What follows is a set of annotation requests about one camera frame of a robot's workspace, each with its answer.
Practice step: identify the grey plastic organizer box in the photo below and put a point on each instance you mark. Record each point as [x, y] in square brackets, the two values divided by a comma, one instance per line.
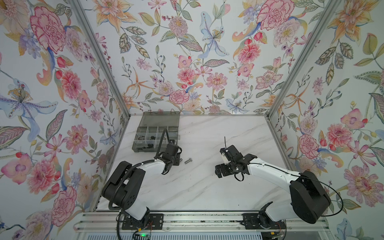
[163, 125]

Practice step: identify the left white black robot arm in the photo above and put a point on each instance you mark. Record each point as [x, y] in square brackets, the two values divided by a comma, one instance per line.
[123, 186]

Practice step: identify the right aluminium corner post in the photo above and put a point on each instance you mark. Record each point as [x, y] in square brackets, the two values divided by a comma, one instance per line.
[321, 25]

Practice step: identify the black hex bolt rear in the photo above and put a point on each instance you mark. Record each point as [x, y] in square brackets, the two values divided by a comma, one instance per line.
[149, 146]

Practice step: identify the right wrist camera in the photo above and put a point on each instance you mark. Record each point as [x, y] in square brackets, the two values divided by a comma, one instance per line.
[224, 156]

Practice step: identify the left aluminium corner post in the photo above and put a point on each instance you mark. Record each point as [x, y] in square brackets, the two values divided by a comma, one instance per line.
[91, 37]

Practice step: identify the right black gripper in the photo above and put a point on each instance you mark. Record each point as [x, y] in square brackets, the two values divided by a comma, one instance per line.
[223, 172]

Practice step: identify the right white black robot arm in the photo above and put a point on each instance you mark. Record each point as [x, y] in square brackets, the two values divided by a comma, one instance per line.
[308, 199]

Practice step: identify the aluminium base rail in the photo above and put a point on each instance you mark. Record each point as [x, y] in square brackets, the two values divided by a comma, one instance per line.
[202, 221]

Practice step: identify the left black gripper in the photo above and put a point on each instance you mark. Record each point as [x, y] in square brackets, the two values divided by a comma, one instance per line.
[178, 158]

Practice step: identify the aluminium corner post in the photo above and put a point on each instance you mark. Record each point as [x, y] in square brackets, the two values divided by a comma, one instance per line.
[321, 25]
[91, 37]

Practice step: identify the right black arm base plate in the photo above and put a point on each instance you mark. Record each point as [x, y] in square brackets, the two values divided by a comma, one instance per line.
[256, 221]

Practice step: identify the short silver hex bolt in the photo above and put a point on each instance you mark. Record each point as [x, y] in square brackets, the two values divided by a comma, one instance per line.
[188, 161]

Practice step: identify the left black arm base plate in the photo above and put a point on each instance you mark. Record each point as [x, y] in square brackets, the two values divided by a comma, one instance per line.
[149, 222]

